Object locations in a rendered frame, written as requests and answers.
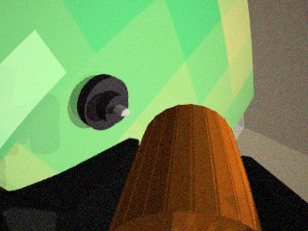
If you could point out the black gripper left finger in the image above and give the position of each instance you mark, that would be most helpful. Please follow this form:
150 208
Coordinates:
82 198

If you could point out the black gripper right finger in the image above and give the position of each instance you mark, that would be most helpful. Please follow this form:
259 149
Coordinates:
278 207

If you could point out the orange knob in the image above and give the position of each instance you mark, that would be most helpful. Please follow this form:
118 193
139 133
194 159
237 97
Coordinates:
188 175

